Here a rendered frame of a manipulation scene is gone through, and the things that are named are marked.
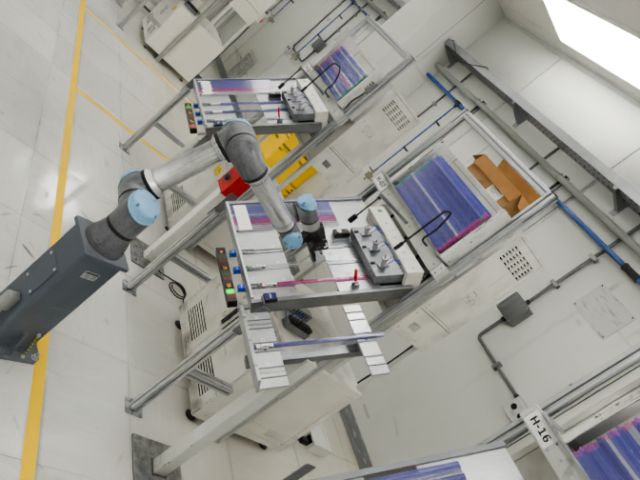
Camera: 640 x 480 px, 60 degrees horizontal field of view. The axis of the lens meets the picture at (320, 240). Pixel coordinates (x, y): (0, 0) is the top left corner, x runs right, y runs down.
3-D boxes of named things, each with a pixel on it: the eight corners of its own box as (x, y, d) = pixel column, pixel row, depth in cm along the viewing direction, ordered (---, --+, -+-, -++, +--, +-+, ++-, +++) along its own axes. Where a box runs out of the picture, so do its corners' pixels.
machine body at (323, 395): (181, 422, 257) (282, 347, 243) (170, 312, 308) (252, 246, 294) (271, 457, 299) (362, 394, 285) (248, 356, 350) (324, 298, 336)
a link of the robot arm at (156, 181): (110, 200, 192) (250, 128, 189) (110, 177, 203) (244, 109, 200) (130, 223, 200) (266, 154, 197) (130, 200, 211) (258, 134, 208)
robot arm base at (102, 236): (89, 251, 184) (110, 233, 182) (81, 219, 193) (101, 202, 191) (125, 265, 196) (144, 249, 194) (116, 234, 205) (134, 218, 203)
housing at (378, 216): (399, 296, 246) (408, 272, 238) (363, 229, 282) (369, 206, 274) (416, 295, 249) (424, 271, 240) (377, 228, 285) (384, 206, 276)
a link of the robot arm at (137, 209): (108, 226, 184) (136, 201, 181) (109, 204, 194) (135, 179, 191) (136, 245, 192) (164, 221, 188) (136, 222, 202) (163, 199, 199)
